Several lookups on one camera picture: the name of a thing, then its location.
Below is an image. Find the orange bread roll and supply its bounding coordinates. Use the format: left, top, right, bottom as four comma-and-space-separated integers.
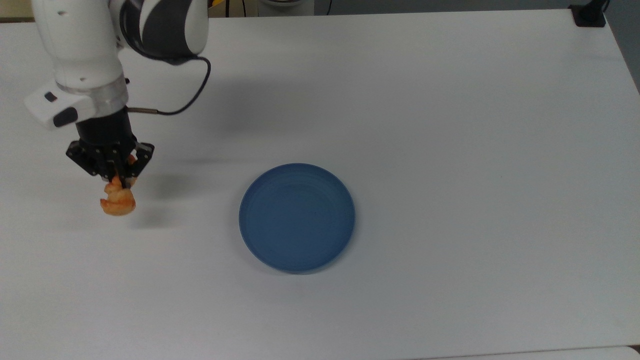
99, 155, 137, 217

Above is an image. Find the blue round plate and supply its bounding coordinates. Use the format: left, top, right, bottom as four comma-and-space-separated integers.
238, 163, 357, 275

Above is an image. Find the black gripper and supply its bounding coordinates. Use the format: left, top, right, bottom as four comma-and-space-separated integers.
66, 107, 155, 190

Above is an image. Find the white table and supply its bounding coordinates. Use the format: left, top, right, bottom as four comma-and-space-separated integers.
420, 344, 640, 360

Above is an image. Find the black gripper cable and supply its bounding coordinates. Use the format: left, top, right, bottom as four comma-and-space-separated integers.
126, 55, 212, 117

